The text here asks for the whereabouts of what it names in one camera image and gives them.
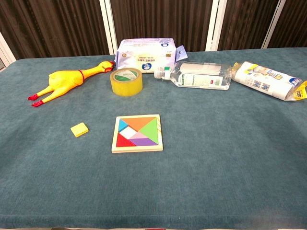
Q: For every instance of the yellow tape roll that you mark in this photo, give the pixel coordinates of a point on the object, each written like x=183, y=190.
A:
x=126, y=88

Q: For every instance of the purple parallelogram tangram piece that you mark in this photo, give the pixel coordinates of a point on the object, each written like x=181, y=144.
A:
x=144, y=141

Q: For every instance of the yellow rubber chicken toy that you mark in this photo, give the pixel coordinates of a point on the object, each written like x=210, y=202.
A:
x=64, y=80

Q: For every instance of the dark brown curtain panel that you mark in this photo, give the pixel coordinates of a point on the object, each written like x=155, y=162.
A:
x=160, y=19
x=48, y=24
x=295, y=21
x=244, y=24

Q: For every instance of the white wet wipes pack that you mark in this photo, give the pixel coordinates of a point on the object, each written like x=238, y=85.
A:
x=144, y=55

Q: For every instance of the white wrapped bag roll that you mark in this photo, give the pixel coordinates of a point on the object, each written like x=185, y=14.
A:
x=261, y=81

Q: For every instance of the blue triangle tangram piece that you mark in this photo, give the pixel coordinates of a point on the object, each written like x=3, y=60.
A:
x=121, y=125

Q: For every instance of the red triangle tangram piece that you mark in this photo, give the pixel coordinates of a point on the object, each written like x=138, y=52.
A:
x=123, y=141

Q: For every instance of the teal table cloth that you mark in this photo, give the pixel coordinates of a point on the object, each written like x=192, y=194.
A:
x=192, y=179

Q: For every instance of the white frame post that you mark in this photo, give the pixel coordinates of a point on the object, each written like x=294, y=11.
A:
x=6, y=50
x=108, y=24
x=271, y=24
x=212, y=24

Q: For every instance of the orange triangle tangram piece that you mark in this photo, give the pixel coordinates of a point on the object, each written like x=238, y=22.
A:
x=139, y=122

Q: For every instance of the colourful wooden tangram puzzle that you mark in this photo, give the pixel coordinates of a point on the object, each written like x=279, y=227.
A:
x=136, y=149

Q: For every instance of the small yellow block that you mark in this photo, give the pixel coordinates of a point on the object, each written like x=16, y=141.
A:
x=79, y=129

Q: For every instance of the clear plastic water bottle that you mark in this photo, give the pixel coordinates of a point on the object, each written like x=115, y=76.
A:
x=204, y=79

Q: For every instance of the green triangle tangram piece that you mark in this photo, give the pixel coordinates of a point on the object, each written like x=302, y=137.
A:
x=151, y=131

